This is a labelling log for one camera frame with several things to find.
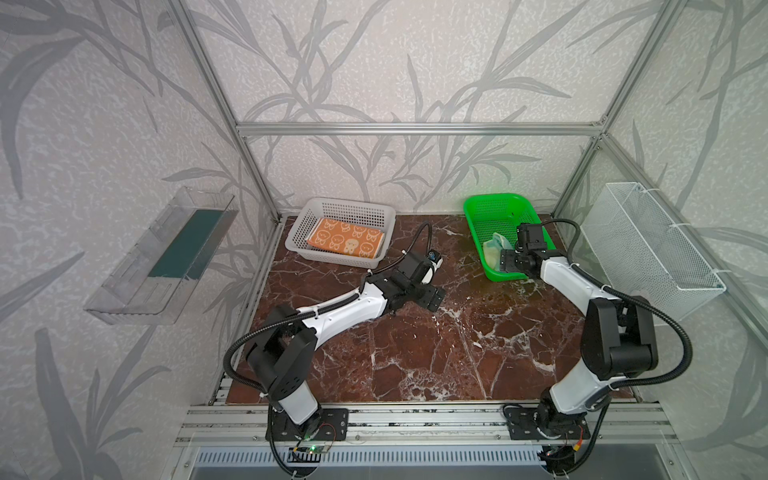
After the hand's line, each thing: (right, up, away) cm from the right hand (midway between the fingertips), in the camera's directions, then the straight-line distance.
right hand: (517, 251), depth 95 cm
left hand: (-28, -8, -10) cm, 30 cm away
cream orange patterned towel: (-55, +3, +13) cm, 57 cm away
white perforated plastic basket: (-74, +14, +16) cm, 77 cm away
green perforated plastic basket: (-2, +14, +24) cm, 28 cm away
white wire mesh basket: (+15, +1, -30) cm, 33 cm away
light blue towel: (-6, 0, +9) cm, 10 cm away
